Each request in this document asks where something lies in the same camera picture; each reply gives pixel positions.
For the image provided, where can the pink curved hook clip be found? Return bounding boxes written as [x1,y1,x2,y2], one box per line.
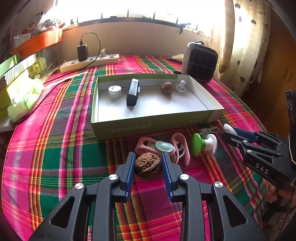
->
[171,133,191,166]

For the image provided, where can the orange tray shelf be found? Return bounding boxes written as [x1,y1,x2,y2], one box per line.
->
[11,29,62,59]

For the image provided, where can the black round mouse device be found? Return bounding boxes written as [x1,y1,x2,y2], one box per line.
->
[223,123,237,135]

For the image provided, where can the black rectangular light device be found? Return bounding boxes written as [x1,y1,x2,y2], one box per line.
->
[126,78,140,107]

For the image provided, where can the black charger cable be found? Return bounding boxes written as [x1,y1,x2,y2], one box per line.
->
[10,32,102,127]

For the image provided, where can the black window hook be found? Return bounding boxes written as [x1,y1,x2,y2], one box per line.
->
[179,23,191,35]

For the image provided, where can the white power strip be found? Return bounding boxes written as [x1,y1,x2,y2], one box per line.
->
[60,54,120,73]

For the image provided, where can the brown paper cone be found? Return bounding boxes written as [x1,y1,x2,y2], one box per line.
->
[166,54,184,63]

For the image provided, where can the stacked green white boxes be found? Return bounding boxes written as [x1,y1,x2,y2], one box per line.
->
[1,53,36,117]

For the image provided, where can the brown walnut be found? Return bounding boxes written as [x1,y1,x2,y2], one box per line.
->
[134,152,162,180]
[161,81,174,95]

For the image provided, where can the white round container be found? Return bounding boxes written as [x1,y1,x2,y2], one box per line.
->
[108,85,122,98]

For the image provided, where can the white plug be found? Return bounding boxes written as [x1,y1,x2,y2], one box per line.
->
[99,48,111,57]

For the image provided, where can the pink clip with teal oval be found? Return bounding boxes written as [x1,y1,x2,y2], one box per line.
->
[135,137,176,157]

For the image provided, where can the green tissue pack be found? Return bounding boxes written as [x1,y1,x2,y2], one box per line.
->
[7,77,44,123]

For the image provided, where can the white small hook knob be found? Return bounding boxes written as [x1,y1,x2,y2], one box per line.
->
[176,80,186,92]

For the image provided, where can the black charger adapter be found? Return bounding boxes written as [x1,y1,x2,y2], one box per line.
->
[77,41,88,62]

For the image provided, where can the green white cardboard box tray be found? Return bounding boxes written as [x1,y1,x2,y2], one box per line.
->
[91,74,224,141]

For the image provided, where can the heart pattern curtain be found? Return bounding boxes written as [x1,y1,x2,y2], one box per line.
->
[209,1,271,97]

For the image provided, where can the grey black small heater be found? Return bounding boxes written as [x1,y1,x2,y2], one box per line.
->
[181,41,218,83]

